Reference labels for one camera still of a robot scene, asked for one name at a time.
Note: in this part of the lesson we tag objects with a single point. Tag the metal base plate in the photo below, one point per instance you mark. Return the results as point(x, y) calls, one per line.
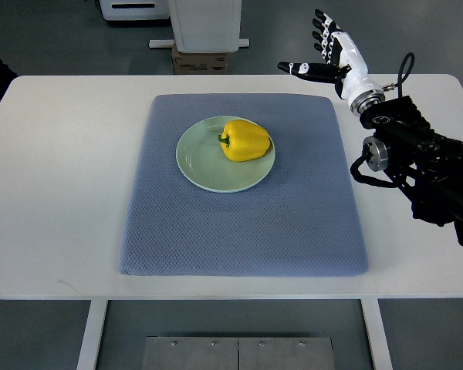
point(238, 353)

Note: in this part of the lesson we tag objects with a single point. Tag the left white table leg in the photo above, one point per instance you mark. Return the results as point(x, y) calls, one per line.
point(93, 332)

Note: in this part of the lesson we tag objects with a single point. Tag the white table leg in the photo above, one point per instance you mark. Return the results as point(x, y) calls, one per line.
point(93, 332)
point(376, 334)

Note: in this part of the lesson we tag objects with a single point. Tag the cardboard box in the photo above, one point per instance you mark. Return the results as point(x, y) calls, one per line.
point(199, 63)

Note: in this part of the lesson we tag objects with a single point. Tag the blue quilted mat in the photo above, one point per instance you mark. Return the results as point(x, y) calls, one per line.
point(301, 220)

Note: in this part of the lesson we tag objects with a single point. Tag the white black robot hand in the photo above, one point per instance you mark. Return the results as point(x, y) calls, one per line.
point(343, 65)

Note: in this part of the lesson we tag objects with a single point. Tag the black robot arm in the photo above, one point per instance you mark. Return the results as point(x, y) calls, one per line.
point(404, 152)

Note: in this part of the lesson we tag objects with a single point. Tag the white machine column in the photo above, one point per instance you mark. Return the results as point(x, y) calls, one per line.
point(211, 26)

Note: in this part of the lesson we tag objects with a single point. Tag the right white table leg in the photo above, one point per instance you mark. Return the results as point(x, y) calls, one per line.
point(376, 334)

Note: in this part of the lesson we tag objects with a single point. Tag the light green plate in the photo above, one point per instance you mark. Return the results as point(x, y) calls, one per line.
point(201, 159)

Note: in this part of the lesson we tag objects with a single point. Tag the yellow bell pepper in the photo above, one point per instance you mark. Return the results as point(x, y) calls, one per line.
point(242, 140)

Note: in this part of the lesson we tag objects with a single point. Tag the white cabinet with slot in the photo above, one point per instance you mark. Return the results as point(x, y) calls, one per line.
point(134, 10)

